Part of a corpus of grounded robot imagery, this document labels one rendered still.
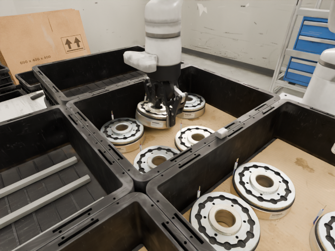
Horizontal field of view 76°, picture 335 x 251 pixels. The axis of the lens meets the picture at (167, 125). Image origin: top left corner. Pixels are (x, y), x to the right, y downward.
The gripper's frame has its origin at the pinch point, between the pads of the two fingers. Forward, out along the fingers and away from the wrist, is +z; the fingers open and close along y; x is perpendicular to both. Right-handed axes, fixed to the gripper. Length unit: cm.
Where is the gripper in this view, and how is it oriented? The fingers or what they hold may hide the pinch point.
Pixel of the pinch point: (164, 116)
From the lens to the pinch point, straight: 53.6
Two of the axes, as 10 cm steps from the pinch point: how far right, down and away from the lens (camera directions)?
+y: -6.4, -4.3, 6.4
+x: -7.7, 3.6, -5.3
